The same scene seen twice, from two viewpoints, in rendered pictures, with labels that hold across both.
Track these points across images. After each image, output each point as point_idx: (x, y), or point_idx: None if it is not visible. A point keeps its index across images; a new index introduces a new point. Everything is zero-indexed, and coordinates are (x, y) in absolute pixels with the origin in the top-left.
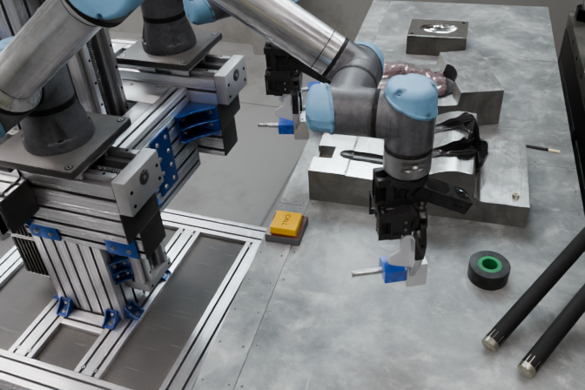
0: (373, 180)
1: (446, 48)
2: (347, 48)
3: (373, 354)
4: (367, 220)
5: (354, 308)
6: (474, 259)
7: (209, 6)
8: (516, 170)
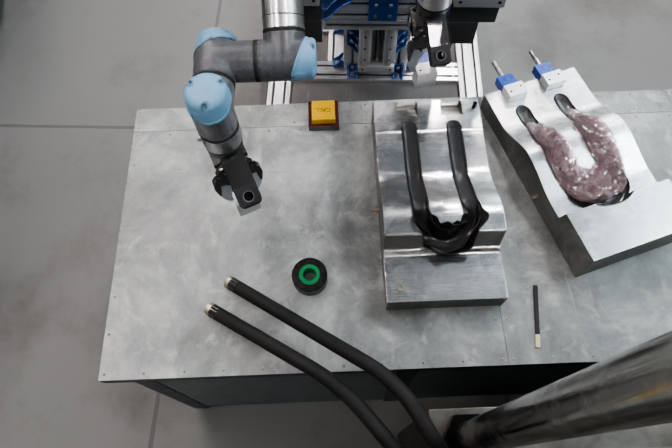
0: None
1: None
2: (273, 33)
3: (210, 206)
4: (356, 174)
5: None
6: (311, 261)
7: None
8: (448, 288)
